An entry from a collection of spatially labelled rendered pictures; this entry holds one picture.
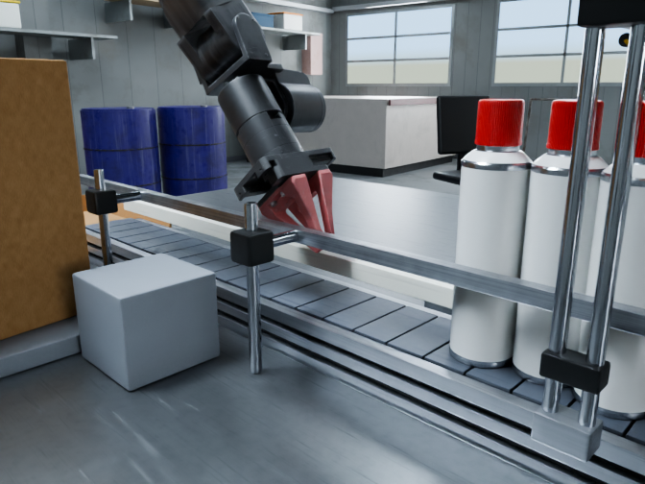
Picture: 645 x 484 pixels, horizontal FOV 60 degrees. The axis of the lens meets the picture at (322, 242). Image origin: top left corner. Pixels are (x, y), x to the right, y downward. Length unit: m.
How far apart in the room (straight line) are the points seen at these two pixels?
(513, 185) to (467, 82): 8.82
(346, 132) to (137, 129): 3.35
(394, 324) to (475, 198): 0.16
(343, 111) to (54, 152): 6.90
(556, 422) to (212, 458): 0.24
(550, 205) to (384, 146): 6.73
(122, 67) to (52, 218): 7.09
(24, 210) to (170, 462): 0.30
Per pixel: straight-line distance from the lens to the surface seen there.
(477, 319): 0.46
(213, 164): 5.14
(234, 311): 0.63
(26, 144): 0.63
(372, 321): 0.54
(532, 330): 0.45
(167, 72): 8.09
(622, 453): 0.42
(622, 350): 0.42
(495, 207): 0.43
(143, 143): 4.87
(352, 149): 7.40
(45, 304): 0.66
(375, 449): 0.45
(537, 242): 0.43
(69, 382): 0.59
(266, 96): 0.62
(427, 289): 0.55
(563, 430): 0.38
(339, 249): 0.51
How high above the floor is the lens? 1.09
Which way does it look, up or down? 15 degrees down
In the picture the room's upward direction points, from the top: straight up
